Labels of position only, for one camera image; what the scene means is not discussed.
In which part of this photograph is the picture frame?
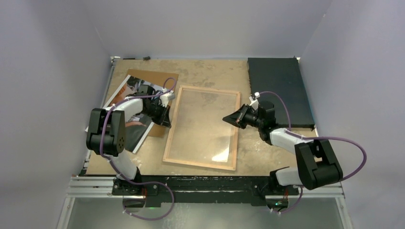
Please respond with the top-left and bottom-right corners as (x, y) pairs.
(162, 84), (241, 171)

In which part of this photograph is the brown backing board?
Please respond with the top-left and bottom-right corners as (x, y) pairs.
(127, 69), (179, 137)

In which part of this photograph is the printed photo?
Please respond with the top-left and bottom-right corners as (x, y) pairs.
(102, 75), (165, 153)

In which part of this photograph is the purple cable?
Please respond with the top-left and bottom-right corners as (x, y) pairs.
(253, 91), (368, 216)
(98, 77), (175, 221)

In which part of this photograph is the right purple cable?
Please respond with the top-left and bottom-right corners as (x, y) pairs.
(253, 91), (368, 216)

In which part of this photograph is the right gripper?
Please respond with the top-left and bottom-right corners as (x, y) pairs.
(222, 104), (263, 130)

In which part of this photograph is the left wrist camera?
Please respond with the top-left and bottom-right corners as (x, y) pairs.
(159, 91), (175, 107)

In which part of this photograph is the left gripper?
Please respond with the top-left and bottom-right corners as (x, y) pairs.
(141, 103), (171, 128)

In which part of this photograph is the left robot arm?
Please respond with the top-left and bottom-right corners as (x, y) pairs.
(86, 84), (175, 195)

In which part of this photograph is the black mounting plate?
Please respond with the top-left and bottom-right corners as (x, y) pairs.
(112, 175), (299, 207)

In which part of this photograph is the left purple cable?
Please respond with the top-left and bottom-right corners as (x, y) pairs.
(98, 77), (175, 221)

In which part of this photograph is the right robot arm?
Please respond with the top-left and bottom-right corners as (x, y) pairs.
(223, 102), (343, 194)

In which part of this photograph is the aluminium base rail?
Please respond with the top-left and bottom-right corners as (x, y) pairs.
(66, 177), (345, 198)

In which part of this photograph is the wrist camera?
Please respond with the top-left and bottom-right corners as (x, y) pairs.
(249, 92), (260, 111)
(159, 91), (175, 107)

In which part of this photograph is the clear acrylic sheet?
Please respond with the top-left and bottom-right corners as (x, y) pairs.
(167, 89), (238, 166)

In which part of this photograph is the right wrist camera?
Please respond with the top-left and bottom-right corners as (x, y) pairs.
(249, 92), (260, 111)

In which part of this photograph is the black foam mat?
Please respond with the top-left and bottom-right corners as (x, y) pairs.
(247, 57), (315, 129)

